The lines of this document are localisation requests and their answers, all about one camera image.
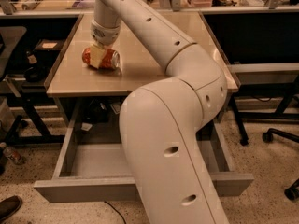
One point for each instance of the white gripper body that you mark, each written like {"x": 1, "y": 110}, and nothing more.
{"x": 104, "y": 34}

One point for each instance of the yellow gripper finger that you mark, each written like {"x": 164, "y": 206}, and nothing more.
{"x": 97, "y": 53}

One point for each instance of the red coke can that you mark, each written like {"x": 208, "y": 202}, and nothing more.
{"x": 110, "y": 61}

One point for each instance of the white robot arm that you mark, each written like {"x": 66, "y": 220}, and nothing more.
{"x": 159, "y": 121}

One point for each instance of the grey cabinet with beige top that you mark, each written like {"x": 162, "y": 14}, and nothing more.
{"x": 73, "y": 78}

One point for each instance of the grey open drawer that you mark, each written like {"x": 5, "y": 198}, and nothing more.
{"x": 92, "y": 167}

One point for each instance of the white paper tag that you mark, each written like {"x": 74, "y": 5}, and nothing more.
{"x": 116, "y": 107}

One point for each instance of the grey chair at left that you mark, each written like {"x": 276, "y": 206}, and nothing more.
{"x": 11, "y": 36}

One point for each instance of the plastic bottle on floor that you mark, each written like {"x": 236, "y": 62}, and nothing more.
{"x": 12, "y": 153}

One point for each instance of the black side table frame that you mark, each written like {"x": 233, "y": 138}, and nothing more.
{"x": 27, "y": 98}

